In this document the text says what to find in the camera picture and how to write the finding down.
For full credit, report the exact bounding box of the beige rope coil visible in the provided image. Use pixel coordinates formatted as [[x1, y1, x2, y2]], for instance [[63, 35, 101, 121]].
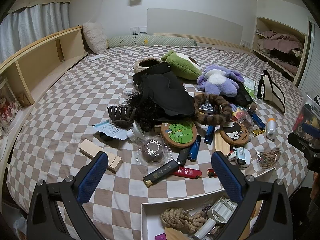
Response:
[[160, 207, 208, 234]]

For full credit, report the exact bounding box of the white plastic holder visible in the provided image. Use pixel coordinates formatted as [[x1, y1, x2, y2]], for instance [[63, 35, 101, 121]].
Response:
[[207, 196, 238, 224]]

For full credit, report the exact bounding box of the brown tape roll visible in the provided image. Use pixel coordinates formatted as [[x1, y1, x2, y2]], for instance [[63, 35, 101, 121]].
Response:
[[135, 137, 172, 165]]

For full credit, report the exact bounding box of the dark blue lighter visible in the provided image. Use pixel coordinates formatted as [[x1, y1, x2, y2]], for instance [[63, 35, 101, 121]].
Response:
[[187, 135, 201, 162]]

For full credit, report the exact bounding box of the black gold lighter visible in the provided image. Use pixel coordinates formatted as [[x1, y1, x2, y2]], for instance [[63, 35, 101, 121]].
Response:
[[143, 159, 179, 187]]

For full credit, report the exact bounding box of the checkered bed sheet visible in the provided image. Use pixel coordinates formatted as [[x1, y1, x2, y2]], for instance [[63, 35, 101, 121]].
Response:
[[7, 46, 308, 239]]

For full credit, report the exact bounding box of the oval wooden board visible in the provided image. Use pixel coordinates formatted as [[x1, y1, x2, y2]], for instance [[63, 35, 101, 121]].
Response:
[[214, 129, 230, 156]]

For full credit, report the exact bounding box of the grey window curtain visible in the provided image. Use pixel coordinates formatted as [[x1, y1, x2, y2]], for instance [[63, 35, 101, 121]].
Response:
[[1, 3, 70, 62]]

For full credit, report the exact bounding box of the white thread spool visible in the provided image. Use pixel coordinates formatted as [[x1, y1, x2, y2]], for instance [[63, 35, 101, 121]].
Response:
[[266, 118, 277, 140]]

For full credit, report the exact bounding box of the blue metallic lighter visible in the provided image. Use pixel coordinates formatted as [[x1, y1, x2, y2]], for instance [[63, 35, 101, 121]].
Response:
[[247, 110, 266, 130]]

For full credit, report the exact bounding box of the white fluffy pillow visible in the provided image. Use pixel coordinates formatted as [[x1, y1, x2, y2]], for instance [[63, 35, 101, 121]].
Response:
[[82, 22, 107, 54]]

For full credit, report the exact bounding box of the wooden wardrobe shelf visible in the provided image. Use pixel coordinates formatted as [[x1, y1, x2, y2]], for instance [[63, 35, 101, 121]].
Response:
[[252, 16, 309, 86]]

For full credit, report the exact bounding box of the brown hair claw clip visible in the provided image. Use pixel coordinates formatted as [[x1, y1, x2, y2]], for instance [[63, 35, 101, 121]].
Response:
[[107, 106, 136, 129]]

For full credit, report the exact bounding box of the wooden clip block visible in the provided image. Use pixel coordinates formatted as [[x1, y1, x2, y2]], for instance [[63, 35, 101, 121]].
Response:
[[78, 139, 123, 173]]

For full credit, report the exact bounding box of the clear plastic storage bin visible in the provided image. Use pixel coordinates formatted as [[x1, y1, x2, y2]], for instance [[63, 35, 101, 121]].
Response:
[[293, 92, 319, 144]]

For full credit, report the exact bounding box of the green dinosaur cork coaster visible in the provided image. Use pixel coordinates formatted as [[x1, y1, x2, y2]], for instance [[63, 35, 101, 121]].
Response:
[[161, 121, 197, 148]]

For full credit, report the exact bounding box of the white round tape measure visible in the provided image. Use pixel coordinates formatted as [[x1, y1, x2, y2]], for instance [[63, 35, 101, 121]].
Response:
[[236, 147, 251, 167]]

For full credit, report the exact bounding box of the panda cork coaster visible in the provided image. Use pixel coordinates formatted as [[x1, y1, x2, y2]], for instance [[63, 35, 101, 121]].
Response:
[[220, 121, 250, 146]]

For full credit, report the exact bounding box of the light blue lighter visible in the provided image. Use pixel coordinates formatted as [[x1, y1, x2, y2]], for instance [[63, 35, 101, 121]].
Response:
[[236, 147, 246, 165]]

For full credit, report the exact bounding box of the dark red lighter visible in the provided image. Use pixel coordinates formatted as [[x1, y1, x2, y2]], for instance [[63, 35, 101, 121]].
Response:
[[207, 168, 218, 178]]

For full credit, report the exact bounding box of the red lighter with text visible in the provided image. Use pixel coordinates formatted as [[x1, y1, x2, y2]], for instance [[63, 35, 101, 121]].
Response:
[[172, 167, 202, 179]]

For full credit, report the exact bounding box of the green plush toy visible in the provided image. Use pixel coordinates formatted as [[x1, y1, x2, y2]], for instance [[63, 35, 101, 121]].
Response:
[[161, 50, 202, 81]]

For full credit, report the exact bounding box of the wooden headboard shelf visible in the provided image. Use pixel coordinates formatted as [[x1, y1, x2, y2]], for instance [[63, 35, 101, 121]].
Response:
[[1, 26, 87, 136]]

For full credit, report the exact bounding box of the brown furry scrunchie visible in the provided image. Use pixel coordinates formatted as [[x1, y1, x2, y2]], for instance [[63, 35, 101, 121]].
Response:
[[193, 93, 233, 126]]

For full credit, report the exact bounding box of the white storage box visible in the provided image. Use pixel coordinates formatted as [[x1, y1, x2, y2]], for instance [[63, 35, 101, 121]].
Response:
[[141, 189, 229, 239]]

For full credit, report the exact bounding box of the bag of rubber bands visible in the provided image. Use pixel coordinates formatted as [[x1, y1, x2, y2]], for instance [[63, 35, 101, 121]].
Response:
[[256, 147, 281, 169]]

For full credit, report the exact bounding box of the purple plush toy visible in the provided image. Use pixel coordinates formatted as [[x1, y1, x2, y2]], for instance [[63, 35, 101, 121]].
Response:
[[197, 64, 245, 98]]

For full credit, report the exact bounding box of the fluffy beige slipper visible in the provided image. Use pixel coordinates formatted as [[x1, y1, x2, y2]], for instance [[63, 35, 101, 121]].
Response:
[[133, 57, 161, 74]]

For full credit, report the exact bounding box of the blue lighter under coaster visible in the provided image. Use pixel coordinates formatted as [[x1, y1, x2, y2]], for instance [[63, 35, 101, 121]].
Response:
[[204, 125, 215, 145]]

